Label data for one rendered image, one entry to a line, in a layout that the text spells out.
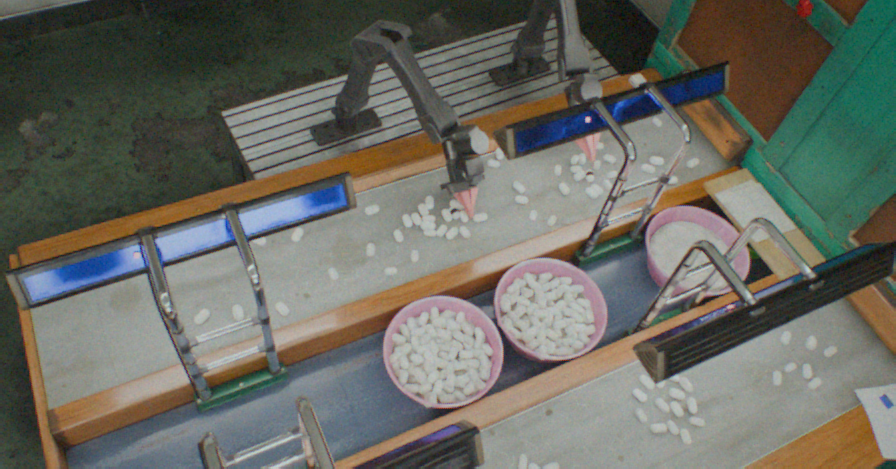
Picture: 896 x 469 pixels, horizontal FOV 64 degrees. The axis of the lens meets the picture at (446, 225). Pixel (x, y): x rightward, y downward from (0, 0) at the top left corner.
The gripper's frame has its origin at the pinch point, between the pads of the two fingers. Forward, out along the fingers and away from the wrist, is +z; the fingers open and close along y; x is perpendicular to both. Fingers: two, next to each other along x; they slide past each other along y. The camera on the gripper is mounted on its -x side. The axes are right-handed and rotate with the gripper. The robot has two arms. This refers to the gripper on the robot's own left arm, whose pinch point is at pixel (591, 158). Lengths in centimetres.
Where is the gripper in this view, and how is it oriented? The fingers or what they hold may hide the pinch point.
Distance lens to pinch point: 195.7
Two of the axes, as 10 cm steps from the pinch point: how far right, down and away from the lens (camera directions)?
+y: 9.0, -3.0, 3.3
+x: -3.6, -0.5, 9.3
